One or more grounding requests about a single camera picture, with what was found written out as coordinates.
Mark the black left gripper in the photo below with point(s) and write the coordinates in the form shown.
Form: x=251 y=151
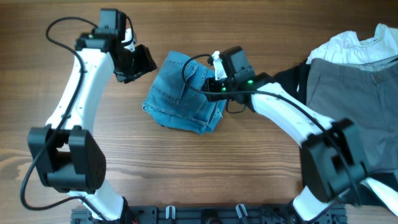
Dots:
x=147 y=63

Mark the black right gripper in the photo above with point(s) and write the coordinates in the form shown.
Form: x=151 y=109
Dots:
x=212 y=83

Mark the light blue denim jeans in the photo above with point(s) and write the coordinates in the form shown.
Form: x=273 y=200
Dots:
x=174 y=105

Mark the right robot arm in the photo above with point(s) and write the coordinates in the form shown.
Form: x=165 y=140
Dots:
x=332 y=155

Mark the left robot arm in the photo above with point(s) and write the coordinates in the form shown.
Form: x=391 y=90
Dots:
x=65 y=154

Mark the black garment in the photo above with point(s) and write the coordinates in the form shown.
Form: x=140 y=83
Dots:
x=294 y=81

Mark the white cloth garment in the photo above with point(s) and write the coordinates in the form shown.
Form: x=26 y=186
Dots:
x=346 y=48

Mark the grey garment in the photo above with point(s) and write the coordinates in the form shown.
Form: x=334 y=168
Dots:
x=365 y=94

